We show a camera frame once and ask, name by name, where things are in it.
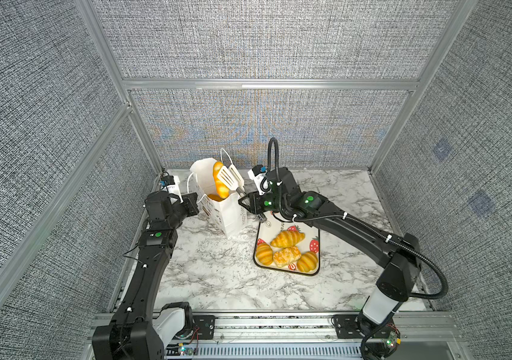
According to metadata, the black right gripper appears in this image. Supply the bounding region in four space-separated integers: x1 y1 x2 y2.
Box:
237 189 291 215

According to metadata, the striped fake croissant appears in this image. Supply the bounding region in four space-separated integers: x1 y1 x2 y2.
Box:
212 161 230 200

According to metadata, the white printed paper bag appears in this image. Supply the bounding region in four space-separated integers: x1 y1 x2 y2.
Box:
186 157 247 238

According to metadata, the sugared fake pastry bottom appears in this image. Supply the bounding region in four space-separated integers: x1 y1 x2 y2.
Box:
273 246 302 268

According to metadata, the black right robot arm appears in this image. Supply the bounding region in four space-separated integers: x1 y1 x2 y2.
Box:
239 167 423 326

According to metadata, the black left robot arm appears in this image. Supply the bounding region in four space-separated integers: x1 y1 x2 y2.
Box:
92 190 199 359

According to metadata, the white strawberry tray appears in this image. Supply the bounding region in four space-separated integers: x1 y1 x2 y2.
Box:
253 216 321 276

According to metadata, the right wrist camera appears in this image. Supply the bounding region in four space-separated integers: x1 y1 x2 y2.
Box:
248 164 270 195

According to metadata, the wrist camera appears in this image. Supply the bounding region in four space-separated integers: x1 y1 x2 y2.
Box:
159 171 183 203
248 164 270 195

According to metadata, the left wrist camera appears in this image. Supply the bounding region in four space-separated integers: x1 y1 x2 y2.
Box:
159 171 183 203

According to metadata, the black corrugated cable hose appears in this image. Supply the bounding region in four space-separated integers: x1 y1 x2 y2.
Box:
267 136 450 360

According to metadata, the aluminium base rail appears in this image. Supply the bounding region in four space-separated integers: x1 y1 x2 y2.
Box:
167 310 472 359

